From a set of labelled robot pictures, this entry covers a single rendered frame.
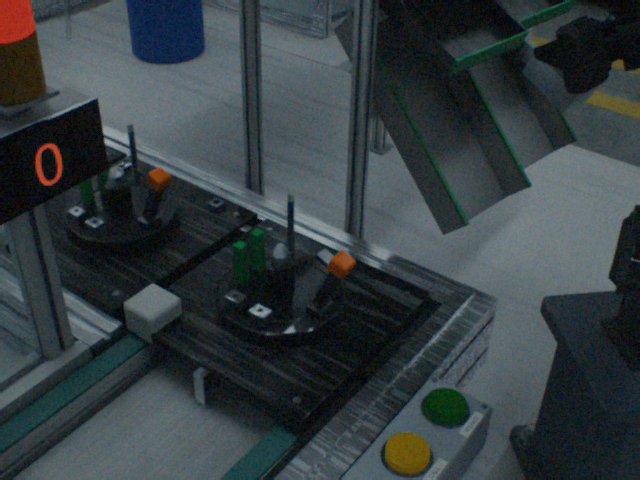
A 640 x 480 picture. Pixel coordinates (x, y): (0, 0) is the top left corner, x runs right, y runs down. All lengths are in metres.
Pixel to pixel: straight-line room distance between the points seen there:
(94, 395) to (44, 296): 0.12
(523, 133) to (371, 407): 0.50
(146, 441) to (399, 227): 0.54
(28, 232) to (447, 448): 0.43
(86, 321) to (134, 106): 0.72
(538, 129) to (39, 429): 0.76
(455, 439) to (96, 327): 0.40
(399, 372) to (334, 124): 0.73
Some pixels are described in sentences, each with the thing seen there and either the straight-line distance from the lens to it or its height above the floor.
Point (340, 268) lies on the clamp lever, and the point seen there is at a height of 1.07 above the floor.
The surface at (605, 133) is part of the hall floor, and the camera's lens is 3.49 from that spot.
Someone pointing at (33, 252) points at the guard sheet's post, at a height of 1.09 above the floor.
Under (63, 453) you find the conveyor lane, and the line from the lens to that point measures 0.83.
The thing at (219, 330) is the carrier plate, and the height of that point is 0.97.
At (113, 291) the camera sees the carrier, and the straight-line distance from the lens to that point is 0.91.
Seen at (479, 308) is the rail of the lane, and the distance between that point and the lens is 0.91.
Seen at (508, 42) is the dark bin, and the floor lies 1.20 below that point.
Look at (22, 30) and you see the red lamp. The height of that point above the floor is 1.32.
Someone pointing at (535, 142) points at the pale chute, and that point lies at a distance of 1.15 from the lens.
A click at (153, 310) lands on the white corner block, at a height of 0.99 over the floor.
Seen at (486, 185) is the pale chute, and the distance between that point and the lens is 1.03.
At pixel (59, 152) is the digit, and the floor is 1.21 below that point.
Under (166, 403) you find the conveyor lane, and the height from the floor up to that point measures 0.92.
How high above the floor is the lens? 1.54
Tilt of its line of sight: 36 degrees down
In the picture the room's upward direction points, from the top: 1 degrees clockwise
